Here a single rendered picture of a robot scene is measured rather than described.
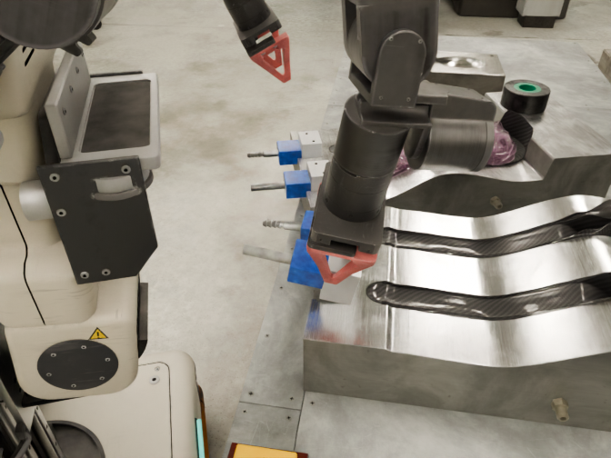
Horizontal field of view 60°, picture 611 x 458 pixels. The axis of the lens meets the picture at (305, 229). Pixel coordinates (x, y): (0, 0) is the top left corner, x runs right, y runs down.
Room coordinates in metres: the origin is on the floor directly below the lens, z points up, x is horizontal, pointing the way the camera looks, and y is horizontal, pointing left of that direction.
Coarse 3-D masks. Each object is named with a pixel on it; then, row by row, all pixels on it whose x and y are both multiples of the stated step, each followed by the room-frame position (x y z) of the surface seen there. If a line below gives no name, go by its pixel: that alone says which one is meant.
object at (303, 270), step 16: (304, 240) 0.46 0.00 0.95; (256, 256) 0.45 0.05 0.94; (272, 256) 0.45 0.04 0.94; (288, 256) 0.45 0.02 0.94; (304, 256) 0.44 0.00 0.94; (288, 272) 0.43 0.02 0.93; (304, 272) 0.42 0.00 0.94; (336, 272) 0.41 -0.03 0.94; (320, 288) 0.42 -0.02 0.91; (336, 288) 0.42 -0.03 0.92; (352, 288) 0.41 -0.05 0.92
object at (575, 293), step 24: (576, 216) 0.53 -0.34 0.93; (600, 216) 0.52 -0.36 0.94; (384, 240) 0.54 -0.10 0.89; (408, 240) 0.55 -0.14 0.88; (432, 240) 0.55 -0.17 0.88; (456, 240) 0.55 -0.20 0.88; (480, 240) 0.54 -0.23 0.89; (504, 240) 0.54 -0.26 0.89; (528, 240) 0.52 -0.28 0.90; (552, 240) 0.51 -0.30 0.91; (384, 288) 0.45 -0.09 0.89; (408, 288) 0.45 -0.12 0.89; (432, 288) 0.45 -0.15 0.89; (552, 288) 0.43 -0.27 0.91; (576, 288) 0.42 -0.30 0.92; (600, 288) 0.42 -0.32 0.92; (432, 312) 0.41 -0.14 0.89; (456, 312) 0.42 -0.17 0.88; (480, 312) 0.42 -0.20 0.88; (504, 312) 0.42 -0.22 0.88; (528, 312) 0.41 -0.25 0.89
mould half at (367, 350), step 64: (384, 256) 0.50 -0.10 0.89; (448, 256) 0.51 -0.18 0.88; (512, 256) 0.50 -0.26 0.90; (576, 256) 0.46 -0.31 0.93; (320, 320) 0.40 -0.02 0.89; (384, 320) 0.40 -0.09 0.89; (448, 320) 0.40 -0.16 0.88; (512, 320) 0.40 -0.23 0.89; (576, 320) 0.37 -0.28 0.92; (320, 384) 0.37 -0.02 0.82; (384, 384) 0.36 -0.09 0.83; (448, 384) 0.35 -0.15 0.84; (512, 384) 0.34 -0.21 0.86; (576, 384) 0.33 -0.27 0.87
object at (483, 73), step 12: (444, 60) 1.29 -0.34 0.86; (456, 60) 1.29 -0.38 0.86; (468, 60) 1.29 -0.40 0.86; (480, 60) 1.27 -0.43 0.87; (492, 60) 1.27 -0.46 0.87; (432, 72) 1.19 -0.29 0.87; (444, 72) 1.19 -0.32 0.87; (456, 72) 1.19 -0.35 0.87; (468, 72) 1.19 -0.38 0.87; (480, 72) 1.19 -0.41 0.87; (492, 72) 1.19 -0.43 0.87; (504, 72) 1.19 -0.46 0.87; (444, 84) 1.19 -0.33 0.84; (456, 84) 1.18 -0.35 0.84; (468, 84) 1.18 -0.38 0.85; (480, 84) 1.18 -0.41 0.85; (492, 84) 1.17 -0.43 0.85
